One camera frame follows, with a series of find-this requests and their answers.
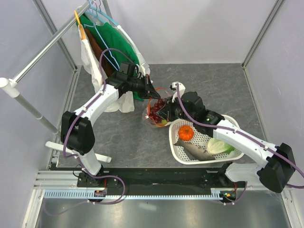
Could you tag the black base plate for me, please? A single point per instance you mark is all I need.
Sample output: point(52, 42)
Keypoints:
point(160, 180)

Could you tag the clear zip top bag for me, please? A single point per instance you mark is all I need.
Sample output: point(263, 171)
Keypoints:
point(164, 93)

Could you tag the white shirt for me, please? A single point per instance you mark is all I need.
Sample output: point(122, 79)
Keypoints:
point(124, 104)

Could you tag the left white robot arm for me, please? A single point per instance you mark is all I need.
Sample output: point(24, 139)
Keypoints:
point(77, 127)

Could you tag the brown garment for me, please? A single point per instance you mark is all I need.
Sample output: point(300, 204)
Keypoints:
point(106, 65)

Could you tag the grey cable duct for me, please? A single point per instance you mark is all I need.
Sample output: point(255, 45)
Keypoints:
point(95, 195)

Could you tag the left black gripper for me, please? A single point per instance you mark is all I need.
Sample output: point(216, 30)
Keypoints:
point(148, 91)

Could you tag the green shirt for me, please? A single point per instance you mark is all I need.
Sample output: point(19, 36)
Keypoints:
point(108, 37)

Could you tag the blue wire hanger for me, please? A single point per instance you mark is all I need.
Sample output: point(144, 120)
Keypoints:
point(97, 16)

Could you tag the white plastic basket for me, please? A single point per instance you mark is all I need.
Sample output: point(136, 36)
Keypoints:
point(198, 139)

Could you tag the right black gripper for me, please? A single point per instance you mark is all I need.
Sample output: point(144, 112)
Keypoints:
point(166, 112)

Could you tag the small orange pumpkin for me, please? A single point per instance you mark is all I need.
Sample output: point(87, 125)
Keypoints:
point(186, 133)

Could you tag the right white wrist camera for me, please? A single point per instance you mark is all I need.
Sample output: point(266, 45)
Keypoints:
point(178, 89)

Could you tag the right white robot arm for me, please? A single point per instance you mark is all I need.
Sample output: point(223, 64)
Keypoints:
point(275, 164)

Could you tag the grey toy fish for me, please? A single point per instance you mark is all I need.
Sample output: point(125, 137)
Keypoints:
point(195, 151)

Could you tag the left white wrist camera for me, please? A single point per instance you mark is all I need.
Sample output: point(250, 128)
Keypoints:
point(145, 69)

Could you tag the metal clothes rack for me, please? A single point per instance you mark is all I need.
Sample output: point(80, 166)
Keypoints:
point(23, 32)

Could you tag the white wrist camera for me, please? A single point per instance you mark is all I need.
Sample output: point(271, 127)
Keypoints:
point(178, 89)
point(145, 69)

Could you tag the green lettuce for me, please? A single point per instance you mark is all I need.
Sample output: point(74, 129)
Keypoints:
point(215, 146)

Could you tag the purple grape bunch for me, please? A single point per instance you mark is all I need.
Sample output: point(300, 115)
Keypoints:
point(153, 108)

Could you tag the orange hanger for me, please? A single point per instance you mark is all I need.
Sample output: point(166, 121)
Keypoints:
point(80, 27)

